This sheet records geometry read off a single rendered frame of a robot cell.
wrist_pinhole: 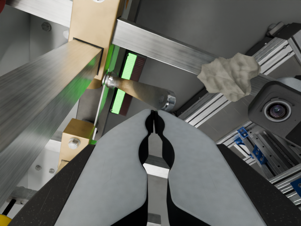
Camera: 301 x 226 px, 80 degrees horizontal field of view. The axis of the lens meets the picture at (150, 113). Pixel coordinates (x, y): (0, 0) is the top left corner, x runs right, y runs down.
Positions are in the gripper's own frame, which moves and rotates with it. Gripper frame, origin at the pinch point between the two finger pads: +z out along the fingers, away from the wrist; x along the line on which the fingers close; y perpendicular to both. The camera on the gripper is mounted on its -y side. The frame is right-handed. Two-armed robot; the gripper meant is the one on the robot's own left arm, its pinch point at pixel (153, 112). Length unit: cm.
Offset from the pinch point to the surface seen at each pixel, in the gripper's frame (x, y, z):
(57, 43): -23.6, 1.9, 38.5
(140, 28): -1.3, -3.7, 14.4
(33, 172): -46, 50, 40
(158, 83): 6, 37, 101
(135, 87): -1.5, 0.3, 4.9
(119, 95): -7.7, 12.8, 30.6
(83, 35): -8.2, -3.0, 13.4
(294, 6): 77, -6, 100
